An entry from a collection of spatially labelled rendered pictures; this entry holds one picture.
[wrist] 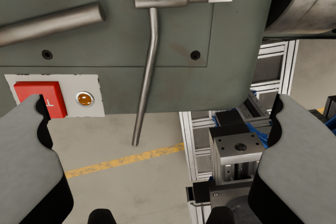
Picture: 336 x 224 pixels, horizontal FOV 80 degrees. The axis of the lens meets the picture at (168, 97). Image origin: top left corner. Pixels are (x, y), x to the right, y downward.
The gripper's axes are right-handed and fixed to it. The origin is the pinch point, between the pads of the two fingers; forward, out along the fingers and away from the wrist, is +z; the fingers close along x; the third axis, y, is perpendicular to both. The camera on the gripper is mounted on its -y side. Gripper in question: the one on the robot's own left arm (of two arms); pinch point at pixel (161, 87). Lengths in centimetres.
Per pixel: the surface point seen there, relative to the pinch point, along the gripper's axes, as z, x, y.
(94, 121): 142, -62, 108
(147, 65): 15.2, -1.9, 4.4
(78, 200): 142, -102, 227
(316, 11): 22.1, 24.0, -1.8
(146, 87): 15.3, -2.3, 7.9
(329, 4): 21.3, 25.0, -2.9
